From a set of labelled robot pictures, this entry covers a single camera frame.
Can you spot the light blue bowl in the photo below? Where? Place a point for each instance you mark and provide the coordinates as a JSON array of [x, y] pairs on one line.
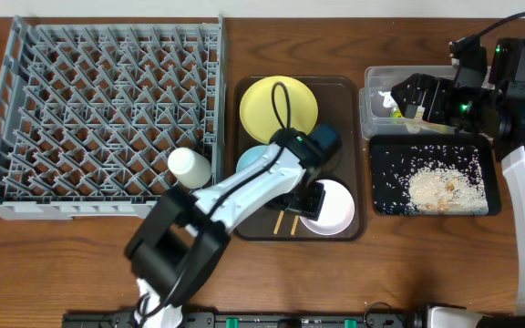
[[249, 156]]

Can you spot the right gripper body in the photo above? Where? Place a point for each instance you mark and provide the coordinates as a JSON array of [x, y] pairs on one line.
[[466, 107]]

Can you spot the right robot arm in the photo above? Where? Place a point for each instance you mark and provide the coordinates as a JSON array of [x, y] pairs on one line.
[[505, 74]]

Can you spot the pink white bowl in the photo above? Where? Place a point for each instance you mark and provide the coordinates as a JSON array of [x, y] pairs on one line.
[[337, 211]]

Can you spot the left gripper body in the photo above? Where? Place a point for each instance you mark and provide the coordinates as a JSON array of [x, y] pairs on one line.
[[303, 206]]

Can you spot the brown serving tray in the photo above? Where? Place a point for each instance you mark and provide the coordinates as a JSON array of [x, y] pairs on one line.
[[337, 99]]

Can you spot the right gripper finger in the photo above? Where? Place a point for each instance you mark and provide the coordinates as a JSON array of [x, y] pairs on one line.
[[410, 110], [411, 91]]

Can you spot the white cup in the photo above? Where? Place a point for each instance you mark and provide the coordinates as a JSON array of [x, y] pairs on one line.
[[190, 168]]

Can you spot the wooden chopstick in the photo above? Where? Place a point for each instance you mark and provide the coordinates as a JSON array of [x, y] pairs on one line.
[[278, 222], [294, 225]]

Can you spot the right wooden chopstick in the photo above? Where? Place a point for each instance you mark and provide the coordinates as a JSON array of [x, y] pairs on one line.
[[294, 225]]

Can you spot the clear plastic waste bin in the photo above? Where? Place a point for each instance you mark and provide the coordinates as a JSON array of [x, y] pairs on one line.
[[376, 120]]

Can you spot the green orange snack wrapper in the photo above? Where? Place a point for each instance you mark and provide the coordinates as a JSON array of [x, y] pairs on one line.
[[396, 113]]

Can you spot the leftover rice pile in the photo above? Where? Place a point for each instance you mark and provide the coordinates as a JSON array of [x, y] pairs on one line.
[[428, 180]]

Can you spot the yellow plate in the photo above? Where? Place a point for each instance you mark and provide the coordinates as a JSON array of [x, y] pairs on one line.
[[256, 109]]

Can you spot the black food waste tray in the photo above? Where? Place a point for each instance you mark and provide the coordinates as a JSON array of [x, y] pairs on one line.
[[481, 143]]

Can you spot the grey plastic dishwasher rack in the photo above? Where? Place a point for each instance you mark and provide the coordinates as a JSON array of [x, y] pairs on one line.
[[89, 115]]

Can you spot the white napkin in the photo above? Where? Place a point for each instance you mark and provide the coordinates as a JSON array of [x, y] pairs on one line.
[[387, 100]]

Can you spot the left wooden chopstick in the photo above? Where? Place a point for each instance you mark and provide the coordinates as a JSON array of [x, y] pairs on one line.
[[278, 222]]

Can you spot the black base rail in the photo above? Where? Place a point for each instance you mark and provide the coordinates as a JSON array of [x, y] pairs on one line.
[[212, 320]]

